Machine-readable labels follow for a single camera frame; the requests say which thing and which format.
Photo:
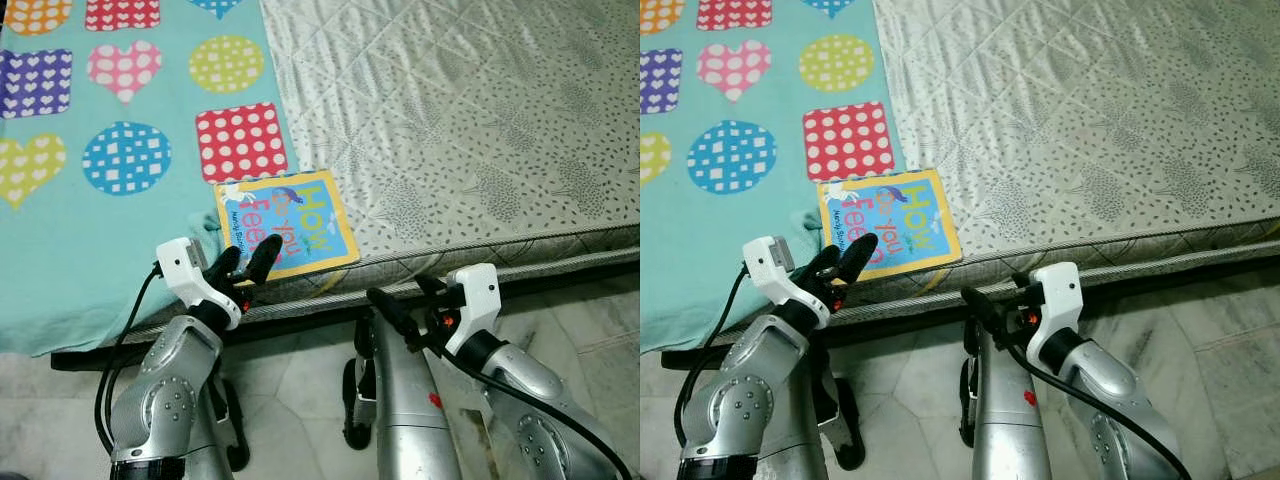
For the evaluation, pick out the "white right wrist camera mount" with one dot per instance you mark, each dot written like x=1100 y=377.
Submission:
x=1058 y=305
x=475 y=300

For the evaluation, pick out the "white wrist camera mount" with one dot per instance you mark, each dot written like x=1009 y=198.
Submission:
x=475 y=300
x=180 y=265
x=1058 y=305
x=770 y=265

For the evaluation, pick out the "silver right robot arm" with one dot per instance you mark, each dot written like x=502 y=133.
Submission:
x=1110 y=385
x=530 y=385

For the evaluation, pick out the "dark bed frame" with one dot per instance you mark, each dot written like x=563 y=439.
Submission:
x=300 y=322
x=900 y=322

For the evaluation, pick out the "silver left robot leg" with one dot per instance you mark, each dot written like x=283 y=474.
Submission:
x=235 y=420
x=845 y=420

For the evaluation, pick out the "yellow and blue children's book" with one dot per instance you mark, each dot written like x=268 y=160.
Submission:
x=915 y=215
x=310 y=215

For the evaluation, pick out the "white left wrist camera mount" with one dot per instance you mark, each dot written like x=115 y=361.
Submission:
x=180 y=265
x=770 y=265

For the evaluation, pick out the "silver robot leg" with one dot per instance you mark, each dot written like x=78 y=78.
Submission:
x=235 y=420
x=845 y=420
x=400 y=400
x=1005 y=410

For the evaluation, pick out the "silver right robot leg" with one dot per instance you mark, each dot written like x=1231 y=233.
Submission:
x=400 y=400
x=1005 y=410

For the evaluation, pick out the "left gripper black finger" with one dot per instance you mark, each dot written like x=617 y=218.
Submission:
x=858 y=258
x=265 y=258
x=820 y=267
x=225 y=268

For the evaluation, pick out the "white quilted mattress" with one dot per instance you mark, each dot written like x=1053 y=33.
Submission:
x=1080 y=110
x=460 y=110

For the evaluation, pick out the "teal blanket with colourful shapes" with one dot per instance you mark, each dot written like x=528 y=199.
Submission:
x=150 y=230
x=760 y=215

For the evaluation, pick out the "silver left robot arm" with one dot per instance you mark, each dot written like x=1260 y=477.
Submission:
x=165 y=390
x=745 y=390

